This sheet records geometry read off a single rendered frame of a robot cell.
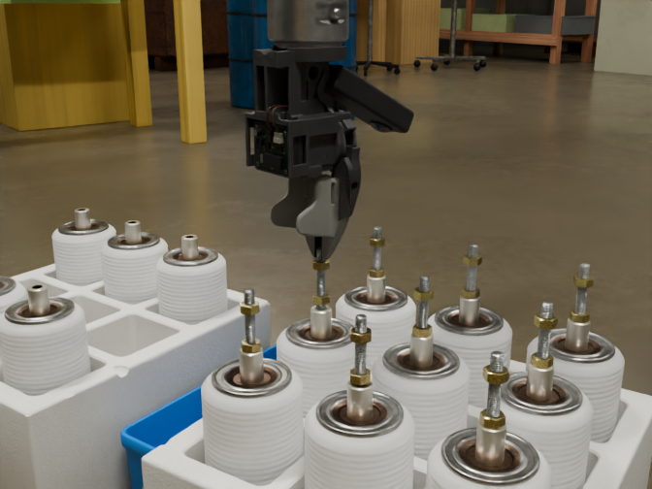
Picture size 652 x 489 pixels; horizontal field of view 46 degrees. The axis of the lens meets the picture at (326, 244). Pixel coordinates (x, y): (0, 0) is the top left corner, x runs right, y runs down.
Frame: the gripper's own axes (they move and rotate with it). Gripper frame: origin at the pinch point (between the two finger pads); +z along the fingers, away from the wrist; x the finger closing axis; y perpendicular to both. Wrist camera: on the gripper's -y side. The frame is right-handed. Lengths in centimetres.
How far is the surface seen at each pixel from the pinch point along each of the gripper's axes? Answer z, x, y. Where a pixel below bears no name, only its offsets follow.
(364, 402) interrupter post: 8.2, 15.7, 9.0
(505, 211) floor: 35, -73, -130
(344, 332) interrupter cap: 9.6, 1.8, -1.1
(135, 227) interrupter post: 7.4, -41.3, 1.3
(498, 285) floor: 35, -37, -79
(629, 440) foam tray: 17.0, 26.4, -16.6
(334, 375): 12.5, 4.4, 2.6
